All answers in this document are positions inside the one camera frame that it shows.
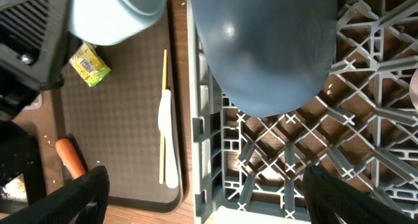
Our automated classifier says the black waste tray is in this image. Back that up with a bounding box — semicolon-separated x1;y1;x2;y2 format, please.
1;121;47;214

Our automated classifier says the wooden chopstick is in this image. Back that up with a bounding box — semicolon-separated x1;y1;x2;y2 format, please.
158;49;167;184

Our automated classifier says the light blue plastic knife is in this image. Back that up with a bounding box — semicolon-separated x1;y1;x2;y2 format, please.
162;89;179;189

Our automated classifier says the green snack wrapper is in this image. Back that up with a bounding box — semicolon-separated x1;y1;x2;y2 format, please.
69;42;111;88

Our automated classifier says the spilled white rice pile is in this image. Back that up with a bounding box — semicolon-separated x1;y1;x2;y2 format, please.
1;174;27;203

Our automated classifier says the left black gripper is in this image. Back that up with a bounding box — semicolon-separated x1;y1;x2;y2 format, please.
1;0;72;120

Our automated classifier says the light blue rice bowl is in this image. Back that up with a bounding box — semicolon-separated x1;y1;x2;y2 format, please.
68;0;167;46

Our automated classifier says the grey plastic dishwasher rack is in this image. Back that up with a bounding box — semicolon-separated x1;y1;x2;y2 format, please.
187;0;417;223

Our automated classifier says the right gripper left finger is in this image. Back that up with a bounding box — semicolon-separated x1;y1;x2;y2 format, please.
1;165;110;224

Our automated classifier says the dark brown serving tray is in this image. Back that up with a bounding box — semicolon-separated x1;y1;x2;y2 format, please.
57;15;184;214

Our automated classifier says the dark blue plate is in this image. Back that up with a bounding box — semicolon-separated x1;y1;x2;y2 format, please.
191;0;338;118

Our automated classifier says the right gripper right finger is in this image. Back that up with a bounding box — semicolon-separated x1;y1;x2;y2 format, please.
302;165;416;224

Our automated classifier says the pink cup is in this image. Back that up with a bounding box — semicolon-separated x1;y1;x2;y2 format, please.
409;69;418;110

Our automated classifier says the orange carrot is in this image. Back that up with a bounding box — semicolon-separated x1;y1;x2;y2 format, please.
56;138;86;179

